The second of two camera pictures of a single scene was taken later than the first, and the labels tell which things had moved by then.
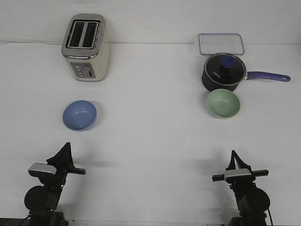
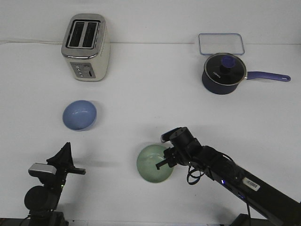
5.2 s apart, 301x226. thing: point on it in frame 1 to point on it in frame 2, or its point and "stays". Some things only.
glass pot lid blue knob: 225,68 stays
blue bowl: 79,115 stays
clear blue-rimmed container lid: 210,44 stays
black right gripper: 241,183 to 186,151
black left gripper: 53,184 stays
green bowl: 223,102 to 147,159
